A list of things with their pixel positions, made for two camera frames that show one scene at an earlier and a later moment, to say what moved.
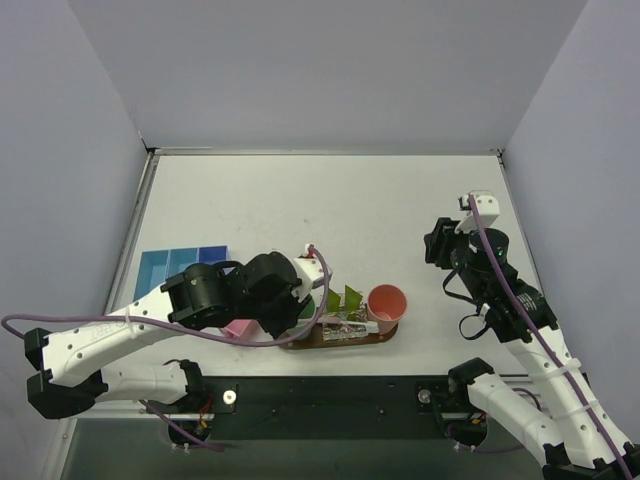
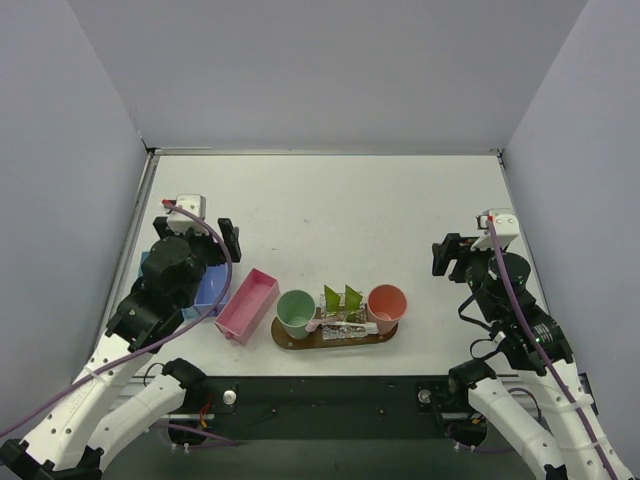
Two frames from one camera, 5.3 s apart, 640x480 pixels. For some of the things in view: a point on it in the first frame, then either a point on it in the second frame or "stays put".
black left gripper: x=279 y=325 -> x=213 y=245
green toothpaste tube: x=352 y=302 stays put
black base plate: x=324 y=408 stays put
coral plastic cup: x=385 y=305 stays put
